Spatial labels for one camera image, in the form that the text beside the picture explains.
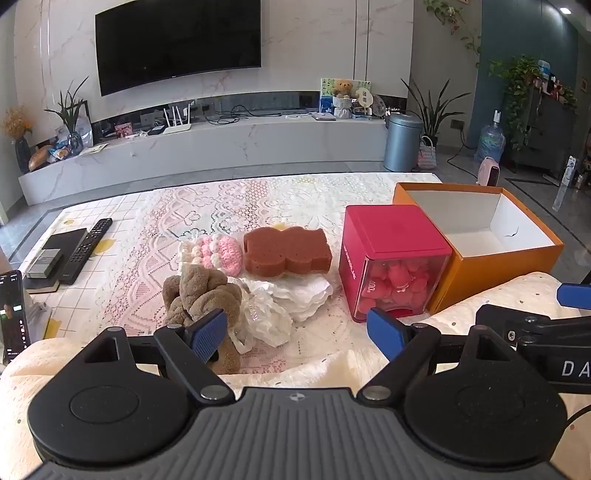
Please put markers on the plant in glass vase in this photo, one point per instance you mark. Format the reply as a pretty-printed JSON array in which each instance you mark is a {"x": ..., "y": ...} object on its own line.
[{"x": 68, "y": 110}]

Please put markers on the woven small basket bag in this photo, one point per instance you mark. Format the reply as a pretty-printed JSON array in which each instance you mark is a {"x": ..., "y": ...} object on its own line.
[{"x": 427, "y": 157}]

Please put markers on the black television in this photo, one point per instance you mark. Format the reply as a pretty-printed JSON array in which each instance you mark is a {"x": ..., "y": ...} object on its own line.
[{"x": 142, "y": 42}]

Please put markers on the lace table cloth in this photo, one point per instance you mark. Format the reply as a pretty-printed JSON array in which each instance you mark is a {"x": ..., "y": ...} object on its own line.
[{"x": 152, "y": 232}]

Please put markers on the smartphone on stand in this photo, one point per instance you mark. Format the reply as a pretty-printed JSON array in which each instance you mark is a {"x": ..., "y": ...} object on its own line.
[{"x": 14, "y": 327}]

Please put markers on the white marble tv console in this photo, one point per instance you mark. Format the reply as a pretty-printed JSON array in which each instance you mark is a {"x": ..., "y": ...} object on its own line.
[{"x": 205, "y": 146}]

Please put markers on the brown sponge block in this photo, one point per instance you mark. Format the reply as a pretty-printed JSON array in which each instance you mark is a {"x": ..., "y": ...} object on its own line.
[{"x": 270, "y": 252}]

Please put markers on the green potted plant by bin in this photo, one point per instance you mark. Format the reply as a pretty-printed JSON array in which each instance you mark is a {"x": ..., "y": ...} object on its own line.
[{"x": 432, "y": 111}]

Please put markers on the pink small heater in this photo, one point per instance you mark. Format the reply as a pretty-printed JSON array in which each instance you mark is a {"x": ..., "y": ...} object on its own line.
[{"x": 488, "y": 173}]

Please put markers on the yellow dried flowers vase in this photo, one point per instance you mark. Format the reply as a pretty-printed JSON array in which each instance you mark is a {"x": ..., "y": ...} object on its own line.
[{"x": 16, "y": 125}]

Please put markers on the grey metal trash bin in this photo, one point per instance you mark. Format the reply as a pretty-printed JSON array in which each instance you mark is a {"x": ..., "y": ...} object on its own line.
[{"x": 403, "y": 142}]

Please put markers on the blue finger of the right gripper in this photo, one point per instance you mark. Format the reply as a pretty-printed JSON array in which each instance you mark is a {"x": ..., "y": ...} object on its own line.
[{"x": 574, "y": 296}]

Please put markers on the black book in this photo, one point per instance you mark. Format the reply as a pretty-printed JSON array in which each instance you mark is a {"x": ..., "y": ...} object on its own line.
[{"x": 67, "y": 243}]

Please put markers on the dark cabinet with plants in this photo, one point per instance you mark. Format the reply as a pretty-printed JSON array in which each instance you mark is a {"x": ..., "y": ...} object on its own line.
[{"x": 544, "y": 144}]

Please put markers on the brown plush towel toy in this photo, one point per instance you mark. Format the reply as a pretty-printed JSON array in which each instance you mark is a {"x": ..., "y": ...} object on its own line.
[{"x": 196, "y": 292}]

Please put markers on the pink white crochet item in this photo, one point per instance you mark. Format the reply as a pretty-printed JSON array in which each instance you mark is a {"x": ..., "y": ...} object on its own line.
[{"x": 215, "y": 251}]

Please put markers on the water jug with pump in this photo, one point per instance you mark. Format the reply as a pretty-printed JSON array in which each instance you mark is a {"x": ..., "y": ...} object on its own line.
[{"x": 492, "y": 141}]

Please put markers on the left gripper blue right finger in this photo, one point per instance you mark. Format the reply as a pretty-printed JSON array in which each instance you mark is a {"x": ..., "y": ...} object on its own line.
[{"x": 409, "y": 350}]

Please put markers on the black remote control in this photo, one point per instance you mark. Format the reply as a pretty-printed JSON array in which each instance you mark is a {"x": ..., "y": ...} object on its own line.
[{"x": 73, "y": 267}]

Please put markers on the white wifi router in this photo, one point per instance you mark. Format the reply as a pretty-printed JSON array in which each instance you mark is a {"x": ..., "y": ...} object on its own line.
[{"x": 177, "y": 121}]

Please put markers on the small grey box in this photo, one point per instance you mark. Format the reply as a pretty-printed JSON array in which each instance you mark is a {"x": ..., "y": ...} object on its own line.
[{"x": 43, "y": 264}]

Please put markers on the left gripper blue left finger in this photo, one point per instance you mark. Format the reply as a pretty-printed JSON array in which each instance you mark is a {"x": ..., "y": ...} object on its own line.
[{"x": 185, "y": 352}]

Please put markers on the orange cardboard box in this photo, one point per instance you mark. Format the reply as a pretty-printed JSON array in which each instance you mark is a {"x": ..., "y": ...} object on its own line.
[{"x": 494, "y": 236}]

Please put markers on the small teddy bear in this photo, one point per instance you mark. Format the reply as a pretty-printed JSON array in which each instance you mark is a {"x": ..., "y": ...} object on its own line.
[{"x": 342, "y": 88}]

